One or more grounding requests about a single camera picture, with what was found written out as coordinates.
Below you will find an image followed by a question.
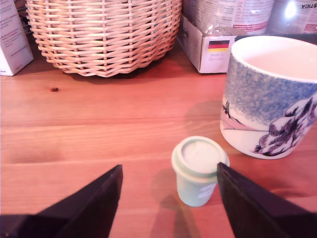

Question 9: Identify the white labelled jar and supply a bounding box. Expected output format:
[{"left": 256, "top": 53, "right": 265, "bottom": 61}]
[{"left": 193, "top": 0, "right": 274, "bottom": 35}]

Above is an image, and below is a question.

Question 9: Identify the white carton with print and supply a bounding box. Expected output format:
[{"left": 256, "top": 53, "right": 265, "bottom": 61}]
[{"left": 0, "top": 0, "right": 35, "bottom": 77}]

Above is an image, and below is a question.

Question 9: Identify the woven wicker basket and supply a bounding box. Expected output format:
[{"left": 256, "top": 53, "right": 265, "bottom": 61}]
[{"left": 25, "top": 0, "right": 183, "bottom": 78}]

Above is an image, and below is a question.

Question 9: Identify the cardboard tray with flag label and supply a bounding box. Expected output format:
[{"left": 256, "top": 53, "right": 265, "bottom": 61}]
[{"left": 177, "top": 14, "right": 317, "bottom": 74}]

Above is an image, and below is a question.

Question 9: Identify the pale green coffee capsule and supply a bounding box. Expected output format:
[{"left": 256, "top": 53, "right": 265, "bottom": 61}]
[{"left": 171, "top": 135, "right": 230, "bottom": 208}]

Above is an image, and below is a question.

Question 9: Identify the blue and white printed mug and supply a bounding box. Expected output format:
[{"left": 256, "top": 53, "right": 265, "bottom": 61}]
[{"left": 219, "top": 35, "right": 317, "bottom": 159}]

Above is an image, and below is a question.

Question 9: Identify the clear jar with black print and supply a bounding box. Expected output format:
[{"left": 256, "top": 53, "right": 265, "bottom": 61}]
[{"left": 268, "top": 0, "right": 317, "bottom": 34}]

